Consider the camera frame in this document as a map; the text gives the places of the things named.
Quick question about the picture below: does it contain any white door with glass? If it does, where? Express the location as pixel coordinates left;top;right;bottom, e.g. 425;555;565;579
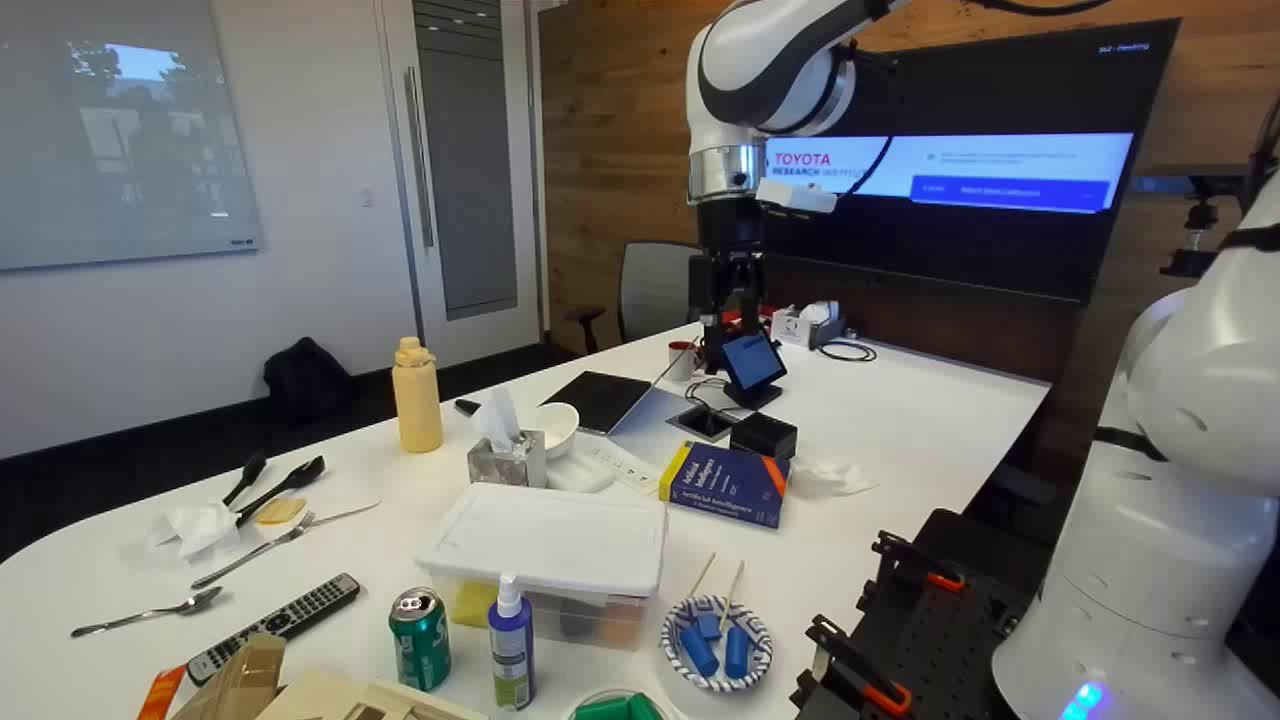
375;0;541;364

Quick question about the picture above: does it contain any small tablet display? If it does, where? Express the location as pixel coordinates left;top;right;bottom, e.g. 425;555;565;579
720;336;784;409

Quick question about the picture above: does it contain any black remote control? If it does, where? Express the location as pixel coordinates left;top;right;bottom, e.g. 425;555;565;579
184;571;363;687

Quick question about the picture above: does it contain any blue and orange book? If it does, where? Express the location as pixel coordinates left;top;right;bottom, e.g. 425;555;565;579
658;444;789;529

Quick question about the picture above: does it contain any black box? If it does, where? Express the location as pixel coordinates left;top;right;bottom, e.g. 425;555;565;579
734;412;797;470

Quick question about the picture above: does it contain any wall television screen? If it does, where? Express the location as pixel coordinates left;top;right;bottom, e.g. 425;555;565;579
763;20;1182;305

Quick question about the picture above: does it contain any white crumpled tissue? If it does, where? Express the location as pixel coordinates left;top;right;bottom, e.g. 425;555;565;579
144;504;239;560

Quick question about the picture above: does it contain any silver knife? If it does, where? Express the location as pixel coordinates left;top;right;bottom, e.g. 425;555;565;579
189;504;375;591

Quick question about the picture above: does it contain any white napkin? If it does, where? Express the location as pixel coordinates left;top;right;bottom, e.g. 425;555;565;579
792;462;872;498

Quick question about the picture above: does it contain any black orange clamp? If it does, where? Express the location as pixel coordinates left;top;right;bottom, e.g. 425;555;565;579
804;615;918;720
872;532;963;591

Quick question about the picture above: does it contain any black orange clamp far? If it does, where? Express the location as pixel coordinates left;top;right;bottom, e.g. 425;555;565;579
872;532;963;591

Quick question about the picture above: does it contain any wooden shape sorter box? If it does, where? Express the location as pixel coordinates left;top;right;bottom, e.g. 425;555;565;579
172;634;483;720

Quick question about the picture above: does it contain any clear plastic bin white lid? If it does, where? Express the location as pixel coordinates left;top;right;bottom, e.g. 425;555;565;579
420;486;667;648

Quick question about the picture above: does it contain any white bowl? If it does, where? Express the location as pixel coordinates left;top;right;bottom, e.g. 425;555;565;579
525;402;581;462

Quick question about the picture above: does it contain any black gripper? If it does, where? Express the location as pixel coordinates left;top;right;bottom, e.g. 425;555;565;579
701;202;763;336

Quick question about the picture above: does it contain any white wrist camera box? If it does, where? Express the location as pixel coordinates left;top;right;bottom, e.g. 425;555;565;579
755;181;841;216

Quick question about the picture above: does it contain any green soda can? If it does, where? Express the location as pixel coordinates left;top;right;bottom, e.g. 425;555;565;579
390;589;451;693

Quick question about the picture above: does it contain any wall whiteboard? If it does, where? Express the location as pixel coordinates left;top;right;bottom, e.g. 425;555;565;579
0;0;262;271

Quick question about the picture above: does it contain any grey office chair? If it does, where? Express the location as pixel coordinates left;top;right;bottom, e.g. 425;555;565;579
615;241;701;339

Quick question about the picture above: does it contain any tissue box with tissue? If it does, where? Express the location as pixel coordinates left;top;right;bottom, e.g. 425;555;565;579
470;389;550;489

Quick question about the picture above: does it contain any black orange clamp near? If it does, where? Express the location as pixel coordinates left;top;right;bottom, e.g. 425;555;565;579
804;615;918;720

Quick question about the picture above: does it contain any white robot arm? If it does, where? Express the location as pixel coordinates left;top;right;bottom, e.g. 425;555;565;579
685;0;1280;720

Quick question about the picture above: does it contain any silver spoon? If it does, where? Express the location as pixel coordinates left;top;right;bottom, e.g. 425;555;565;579
68;589;226;641

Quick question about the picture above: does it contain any black perforated mounting board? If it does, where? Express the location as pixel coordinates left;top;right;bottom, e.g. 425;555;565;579
789;504;1072;720

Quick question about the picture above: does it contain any black spatula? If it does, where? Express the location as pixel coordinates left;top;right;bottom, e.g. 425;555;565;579
221;455;269;508

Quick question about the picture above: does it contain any yellow mustard bottle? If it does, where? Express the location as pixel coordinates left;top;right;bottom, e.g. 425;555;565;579
393;336;446;451

